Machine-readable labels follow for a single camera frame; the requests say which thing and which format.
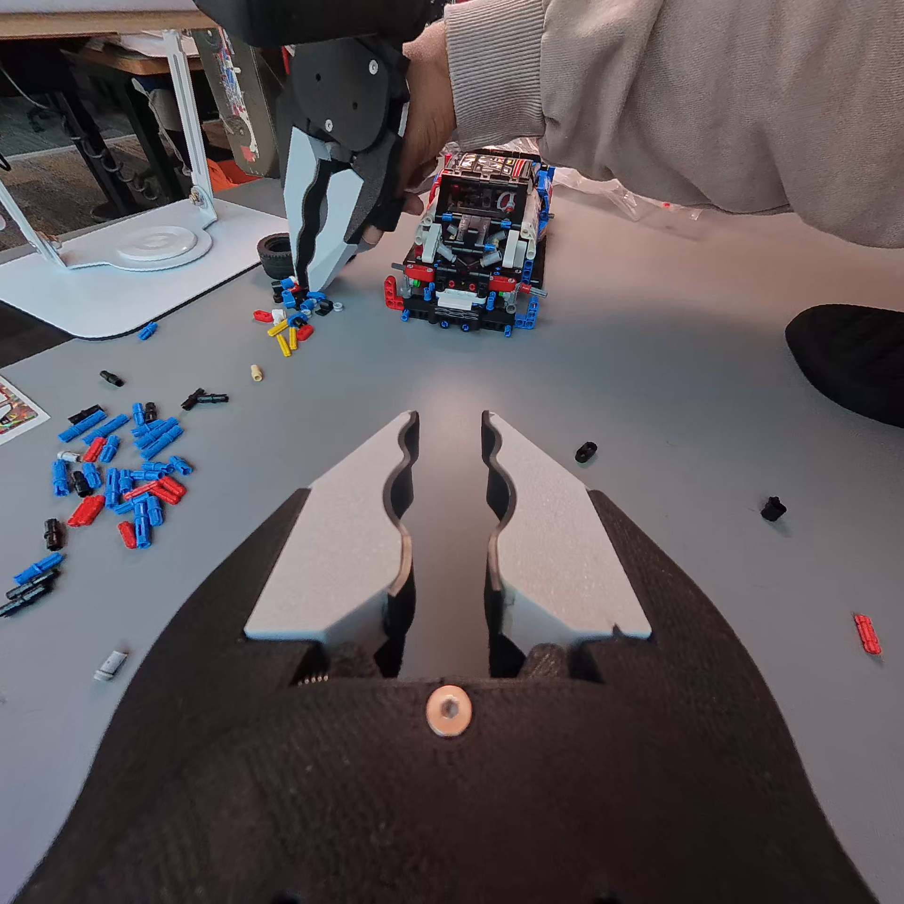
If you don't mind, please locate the toy brick race car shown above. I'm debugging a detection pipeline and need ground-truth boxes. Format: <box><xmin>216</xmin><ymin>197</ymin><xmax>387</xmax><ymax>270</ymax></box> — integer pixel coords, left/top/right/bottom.
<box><xmin>385</xmin><ymin>150</ymin><xmax>559</xmax><ymax>339</ymax></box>

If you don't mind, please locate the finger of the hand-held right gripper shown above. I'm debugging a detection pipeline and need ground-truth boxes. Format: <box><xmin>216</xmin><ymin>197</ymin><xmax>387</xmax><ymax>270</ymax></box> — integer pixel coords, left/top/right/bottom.
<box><xmin>282</xmin><ymin>127</ymin><xmax>333</xmax><ymax>287</ymax></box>
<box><xmin>307</xmin><ymin>169</ymin><xmax>365</xmax><ymax>291</ymax></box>

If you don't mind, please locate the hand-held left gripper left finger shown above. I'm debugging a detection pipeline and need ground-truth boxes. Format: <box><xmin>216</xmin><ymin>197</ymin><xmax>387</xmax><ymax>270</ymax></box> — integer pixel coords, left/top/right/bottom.
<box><xmin>243</xmin><ymin>410</ymin><xmax>420</xmax><ymax>645</ymax></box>

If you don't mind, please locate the clear plastic bag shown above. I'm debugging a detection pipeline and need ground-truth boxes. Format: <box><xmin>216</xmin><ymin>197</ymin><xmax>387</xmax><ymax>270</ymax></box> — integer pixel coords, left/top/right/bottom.
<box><xmin>554</xmin><ymin>173</ymin><xmax>707</xmax><ymax>227</ymax></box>

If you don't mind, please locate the sticker sheet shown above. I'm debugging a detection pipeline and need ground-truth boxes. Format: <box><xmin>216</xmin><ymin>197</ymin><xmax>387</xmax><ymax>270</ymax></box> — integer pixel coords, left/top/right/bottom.
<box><xmin>0</xmin><ymin>376</ymin><xmax>52</xmax><ymax>446</ymax></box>

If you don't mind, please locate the black toy tyre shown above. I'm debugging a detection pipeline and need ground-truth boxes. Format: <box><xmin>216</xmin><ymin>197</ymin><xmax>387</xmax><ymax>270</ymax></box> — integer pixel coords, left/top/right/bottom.
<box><xmin>258</xmin><ymin>233</ymin><xmax>294</xmax><ymax>281</ymax></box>

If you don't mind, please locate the person's right hand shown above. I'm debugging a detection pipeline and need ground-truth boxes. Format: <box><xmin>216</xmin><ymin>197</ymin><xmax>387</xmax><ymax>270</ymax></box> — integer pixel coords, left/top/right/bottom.
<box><xmin>362</xmin><ymin>21</ymin><xmax>459</xmax><ymax>245</ymax></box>

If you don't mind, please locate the black printed toy set box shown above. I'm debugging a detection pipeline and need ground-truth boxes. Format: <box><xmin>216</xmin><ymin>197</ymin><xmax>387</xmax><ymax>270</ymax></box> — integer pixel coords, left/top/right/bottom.
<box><xmin>192</xmin><ymin>28</ymin><xmax>282</xmax><ymax>179</ymax></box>

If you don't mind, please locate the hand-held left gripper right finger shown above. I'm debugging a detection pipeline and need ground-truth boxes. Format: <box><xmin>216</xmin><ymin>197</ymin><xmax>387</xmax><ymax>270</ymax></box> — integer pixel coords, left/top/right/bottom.
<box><xmin>482</xmin><ymin>410</ymin><xmax>653</xmax><ymax>646</ymax></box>

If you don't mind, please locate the pile of blue pins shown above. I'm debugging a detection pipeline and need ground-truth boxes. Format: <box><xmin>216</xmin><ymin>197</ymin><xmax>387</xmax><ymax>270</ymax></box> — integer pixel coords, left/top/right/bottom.
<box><xmin>0</xmin><ymin>403</ymin><xmax>195</xmax><ymax>619</ymax></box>

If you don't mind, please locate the pile of mixed small bricks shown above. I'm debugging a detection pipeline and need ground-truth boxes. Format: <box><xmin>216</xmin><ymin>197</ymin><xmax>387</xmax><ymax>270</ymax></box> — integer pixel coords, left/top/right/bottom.
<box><xmin>253</xmin><ymin>277</ymin><xmax>347</xmax><ymax>357</ymax></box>

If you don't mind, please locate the person's right forearm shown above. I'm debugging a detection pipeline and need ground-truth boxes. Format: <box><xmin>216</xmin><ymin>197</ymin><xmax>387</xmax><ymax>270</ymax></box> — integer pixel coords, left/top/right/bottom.
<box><xmin>444</xmin><ymin>0</ymin><xmax>904</xmax><ymax>250</ymax></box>

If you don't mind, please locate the grey desk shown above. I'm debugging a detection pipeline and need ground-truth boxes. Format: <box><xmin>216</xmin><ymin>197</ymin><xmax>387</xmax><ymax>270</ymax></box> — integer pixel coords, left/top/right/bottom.
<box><xmin>0</xmin><ymin>169</ymin><xmax>904</xmax><ymax>904</ymax></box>

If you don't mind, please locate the black cloth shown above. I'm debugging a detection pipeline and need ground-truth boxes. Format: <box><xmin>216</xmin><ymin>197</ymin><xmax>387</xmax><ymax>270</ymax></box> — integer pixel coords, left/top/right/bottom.
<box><xmin>785</xmin><ymin>304</ymin><xmax>904</xmax><ymax>429</ymax></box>

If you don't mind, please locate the white book stand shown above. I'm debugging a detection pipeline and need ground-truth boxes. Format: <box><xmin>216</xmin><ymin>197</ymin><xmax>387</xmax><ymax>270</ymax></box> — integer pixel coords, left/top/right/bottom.
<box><xmin>0</xmin><ymin>8</ymin><xmax>288</xmax><ymax>341</ymax></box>

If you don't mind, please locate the wooden table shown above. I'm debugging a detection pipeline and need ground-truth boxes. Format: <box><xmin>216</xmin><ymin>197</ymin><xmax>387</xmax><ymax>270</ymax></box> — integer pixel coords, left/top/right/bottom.
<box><xmin>62</xmin><ymin>44</ymin><xmax>213</xmax><ymax>77</ymax></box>

